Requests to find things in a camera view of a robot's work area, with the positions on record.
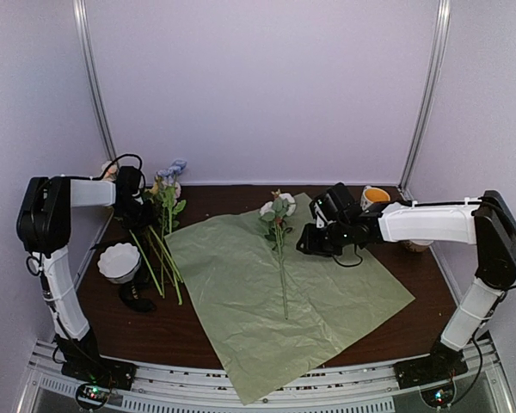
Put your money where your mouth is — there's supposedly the pink fake flower stem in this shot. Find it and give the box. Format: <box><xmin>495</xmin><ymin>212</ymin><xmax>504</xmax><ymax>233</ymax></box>
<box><xmin>101</xmin><ymin>161</ymin><xmax>119</xmax><ymax>182</ymax></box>

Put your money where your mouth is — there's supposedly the left aluminium frame post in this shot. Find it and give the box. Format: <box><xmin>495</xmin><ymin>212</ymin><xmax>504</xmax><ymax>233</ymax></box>
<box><xmin>72</xmin><ymin>0</ymin><xmax>117</xmax><ymax>159</ymax></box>

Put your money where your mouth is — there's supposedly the black ribbon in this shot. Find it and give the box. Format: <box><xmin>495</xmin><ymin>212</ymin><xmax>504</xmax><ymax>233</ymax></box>
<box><xmin>119</xmin><ymin>275</ymin><xmax>157</xmax><ymax>313</ymax></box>

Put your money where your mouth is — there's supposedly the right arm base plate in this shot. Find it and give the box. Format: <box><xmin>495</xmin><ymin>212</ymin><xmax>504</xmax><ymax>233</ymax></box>
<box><xmin>393</xmin><ymin>356</ymin><xmax>469</xmax><ymax>390</ymax></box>

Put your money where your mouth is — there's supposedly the pink and green wrapping paper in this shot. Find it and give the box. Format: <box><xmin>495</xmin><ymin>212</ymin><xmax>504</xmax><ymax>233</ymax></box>
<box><xmin>166</xmin><ymin>194</ymin><xmax>413</xmax><ymax>404</ymax></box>

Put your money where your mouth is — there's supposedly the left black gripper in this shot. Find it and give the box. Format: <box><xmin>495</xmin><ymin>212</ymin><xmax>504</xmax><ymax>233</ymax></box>
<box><xmin>114</xmin><ymin>199</ymin><xmax>158</xmax><ymax>233</ymax></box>

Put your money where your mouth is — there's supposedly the white scalloped bowl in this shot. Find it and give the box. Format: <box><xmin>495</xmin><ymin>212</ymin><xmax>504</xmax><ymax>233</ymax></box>
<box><xmin>97</xmin><ymin>243</ymin><xmax>141</xmax><ymax>285</ymax></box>

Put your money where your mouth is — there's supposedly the front aluminium rail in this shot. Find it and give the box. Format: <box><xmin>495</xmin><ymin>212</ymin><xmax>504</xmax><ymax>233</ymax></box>
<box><xmin>14</xmin><ymin>337</ymin><xmax>516</xmax><ymax>412</ymax></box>

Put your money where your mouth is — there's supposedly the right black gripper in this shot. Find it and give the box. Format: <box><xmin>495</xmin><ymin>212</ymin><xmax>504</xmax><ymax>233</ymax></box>
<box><xmin>298</xmin><ymin>219</ymin><xmax>352</xmax><ymax>257</ymax></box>

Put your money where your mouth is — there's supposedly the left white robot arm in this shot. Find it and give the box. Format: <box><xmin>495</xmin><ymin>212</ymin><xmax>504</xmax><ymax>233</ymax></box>
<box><xmin>16</xmin><ymin>166</ymin><xmax>152</xmax><ymax>341</ymax></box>

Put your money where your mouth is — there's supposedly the patterned mug with yellow inside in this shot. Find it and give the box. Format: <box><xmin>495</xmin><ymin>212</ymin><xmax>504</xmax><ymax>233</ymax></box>
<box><xmin>360</xmin><ymin>185</ymin><xmax>391</xmax><ymax>211</ymax></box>

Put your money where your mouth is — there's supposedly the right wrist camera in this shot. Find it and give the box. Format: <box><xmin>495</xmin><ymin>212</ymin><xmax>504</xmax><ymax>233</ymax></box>
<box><xmin>310</xmin><ymin>198</ymin><xmax>334</xmax><ymax>229</ymax></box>

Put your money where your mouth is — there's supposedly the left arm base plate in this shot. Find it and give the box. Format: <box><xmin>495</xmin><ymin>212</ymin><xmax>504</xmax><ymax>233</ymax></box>
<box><xmin>61</xmin><ymin>359</ymin><xmax>137</xmax><ymax>391</ymax></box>

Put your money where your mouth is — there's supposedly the aluminium frame post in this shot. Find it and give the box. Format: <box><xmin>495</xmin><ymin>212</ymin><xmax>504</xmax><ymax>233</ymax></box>
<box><xmin>398</xmin><ymin>0</ymin><xmax>452</xmax><ymax>197</ymax></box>
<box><xmin>72</xmin><ymin>0</ymin><xmax>117</xmax><ymax>159</ymax></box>

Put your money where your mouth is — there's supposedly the pale yellow fake flower stem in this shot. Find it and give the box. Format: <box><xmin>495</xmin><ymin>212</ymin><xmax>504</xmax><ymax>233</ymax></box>
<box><xmin>129</xmin><ymin>183</ymin><xmax>184</xmax><ymax>305</ymax></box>

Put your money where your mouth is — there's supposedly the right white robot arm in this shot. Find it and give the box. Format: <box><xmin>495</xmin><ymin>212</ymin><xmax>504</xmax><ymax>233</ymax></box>
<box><xmin>297</xmin><ymin>182</ymin><xmax>516</xmax><ymax>380</ymax></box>

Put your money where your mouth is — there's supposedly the right aluminium frame post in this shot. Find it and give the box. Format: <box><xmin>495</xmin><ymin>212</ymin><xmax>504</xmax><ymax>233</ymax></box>
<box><xmin>398</xmin><ymin>0</ymin><xmax>452</xmax><ymax>197</ymax></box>

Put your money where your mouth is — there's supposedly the small white patterned bowl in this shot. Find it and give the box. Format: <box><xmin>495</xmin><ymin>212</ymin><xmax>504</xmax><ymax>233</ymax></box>
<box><xmin>402</xmin><ymin>240</ymin><xmax>433</xmax><ymax>253</ymax></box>

